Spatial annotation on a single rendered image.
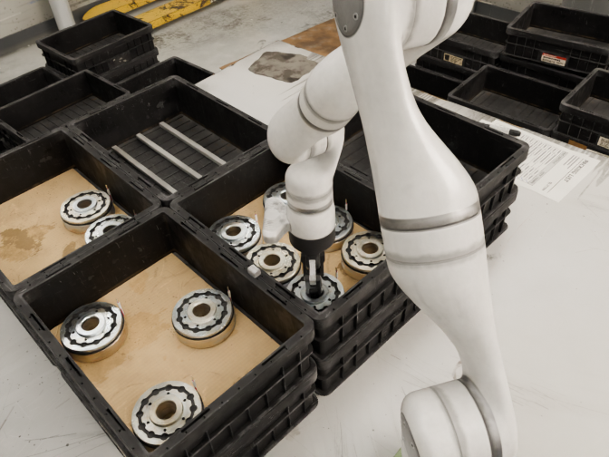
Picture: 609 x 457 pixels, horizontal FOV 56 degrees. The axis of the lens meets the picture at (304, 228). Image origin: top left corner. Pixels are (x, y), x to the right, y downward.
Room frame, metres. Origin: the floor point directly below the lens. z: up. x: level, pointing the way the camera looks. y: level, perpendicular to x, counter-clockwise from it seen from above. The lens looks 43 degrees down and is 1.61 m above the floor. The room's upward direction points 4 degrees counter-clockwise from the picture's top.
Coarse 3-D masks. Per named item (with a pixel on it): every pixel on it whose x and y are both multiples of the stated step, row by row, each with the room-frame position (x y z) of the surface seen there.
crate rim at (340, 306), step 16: (240, 160) 0.93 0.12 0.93; (224, 176) 0.88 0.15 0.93; (352, 176) 0.85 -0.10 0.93; (192, 192) 0.84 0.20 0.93; (176, 208) 0.80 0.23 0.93; (192, 224) 0.75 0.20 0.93; (224, 240) 0.70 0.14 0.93; (240, 256) 0.67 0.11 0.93; (384, 272) 0.61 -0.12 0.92; (352, 288) 0.57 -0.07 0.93; (368, 288) 0.58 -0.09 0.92; (304, 304) 0.55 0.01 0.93; (336, 304) 0.55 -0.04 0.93; (352, 304) 0.56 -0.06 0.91; (320, 320) 0.52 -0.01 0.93
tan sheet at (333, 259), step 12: (252, 204) 0.91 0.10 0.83; (252, 216) 0.87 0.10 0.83; (360, 228) 0.81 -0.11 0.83; (288, 240) 0.79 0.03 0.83; (300, 252) 0.76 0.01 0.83; (336, 252) 0.75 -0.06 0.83; (324, 264) 0.72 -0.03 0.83; (336, 264) 0.72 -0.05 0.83; (348, 276) 0.69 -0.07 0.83; (348, 288) 0.66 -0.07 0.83
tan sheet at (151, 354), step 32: (128, 288) 0.70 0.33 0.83; (160, 288) 0.69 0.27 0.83; (192, 288) 0.69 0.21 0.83; (128, 320) 0.63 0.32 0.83; (160, 320) 0.62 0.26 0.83; (128, 352) 0.56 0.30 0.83; (160, 352) 0.55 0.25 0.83; (192, 352) 0.55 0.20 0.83; (224, 352) 0.55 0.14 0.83; (256, 352) 0.54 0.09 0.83; (96, 384) 0.50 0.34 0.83; (128, 384) 0.50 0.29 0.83; (192, 384) 0.49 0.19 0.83; (224, 384) 0.49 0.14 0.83; (128, 416) 0.44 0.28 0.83
